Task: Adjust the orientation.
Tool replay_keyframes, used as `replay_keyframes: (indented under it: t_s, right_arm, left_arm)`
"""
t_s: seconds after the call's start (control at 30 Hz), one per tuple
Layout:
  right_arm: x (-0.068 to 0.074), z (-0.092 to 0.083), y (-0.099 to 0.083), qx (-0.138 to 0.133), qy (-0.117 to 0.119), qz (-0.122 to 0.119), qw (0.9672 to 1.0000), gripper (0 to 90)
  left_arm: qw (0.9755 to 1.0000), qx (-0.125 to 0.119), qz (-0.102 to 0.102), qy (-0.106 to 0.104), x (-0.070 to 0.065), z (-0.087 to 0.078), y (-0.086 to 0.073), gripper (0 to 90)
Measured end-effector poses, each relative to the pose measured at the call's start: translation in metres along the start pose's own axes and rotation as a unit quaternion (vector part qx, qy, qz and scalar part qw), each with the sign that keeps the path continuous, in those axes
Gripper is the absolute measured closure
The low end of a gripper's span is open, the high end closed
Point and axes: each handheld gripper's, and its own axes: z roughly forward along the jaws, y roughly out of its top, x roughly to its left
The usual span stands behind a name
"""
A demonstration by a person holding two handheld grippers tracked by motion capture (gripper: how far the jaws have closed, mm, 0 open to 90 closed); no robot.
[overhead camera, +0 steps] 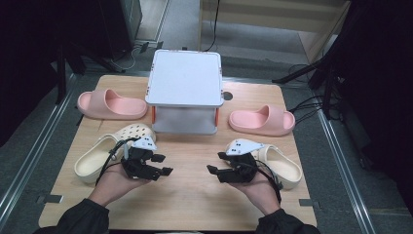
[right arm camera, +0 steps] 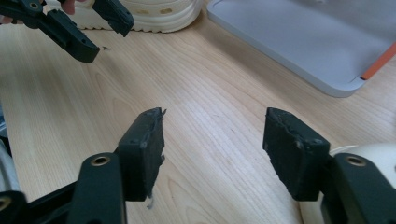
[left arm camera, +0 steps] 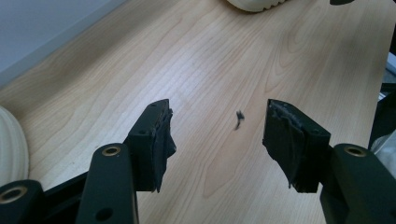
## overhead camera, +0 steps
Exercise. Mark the black table bracket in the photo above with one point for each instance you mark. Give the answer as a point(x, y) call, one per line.
point(50, 199)
point(308, 203)

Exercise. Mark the pink slide slipper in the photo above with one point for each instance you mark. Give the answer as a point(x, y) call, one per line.
point(276, 121)
point(97, 104)

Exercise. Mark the light wooden board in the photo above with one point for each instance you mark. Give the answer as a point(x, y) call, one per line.
point(276, 13)

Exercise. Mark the white storage box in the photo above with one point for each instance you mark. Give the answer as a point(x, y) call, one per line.
point(185, 78)

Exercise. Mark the black tripod stand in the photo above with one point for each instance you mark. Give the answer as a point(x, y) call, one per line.
point(328, 94)
point(61, 81)

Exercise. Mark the dark curtain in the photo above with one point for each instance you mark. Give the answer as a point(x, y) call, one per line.
point(26, 48)
point(383, 81)

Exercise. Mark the dark cabinet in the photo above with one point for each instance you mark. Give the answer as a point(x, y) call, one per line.
point(123, 22)

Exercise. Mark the person's right hand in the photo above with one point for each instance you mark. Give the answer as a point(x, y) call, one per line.
point(259, 193)

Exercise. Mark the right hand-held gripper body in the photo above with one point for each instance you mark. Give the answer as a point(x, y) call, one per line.
point(242, 165)

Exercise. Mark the person's left hand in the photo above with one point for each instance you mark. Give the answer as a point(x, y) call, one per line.
point(112, 187)

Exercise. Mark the cream perforated clog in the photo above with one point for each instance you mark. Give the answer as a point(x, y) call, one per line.
point(92, 161)
point(287, 167)

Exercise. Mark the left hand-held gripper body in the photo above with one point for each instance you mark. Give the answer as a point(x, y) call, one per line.
point(139, 167)

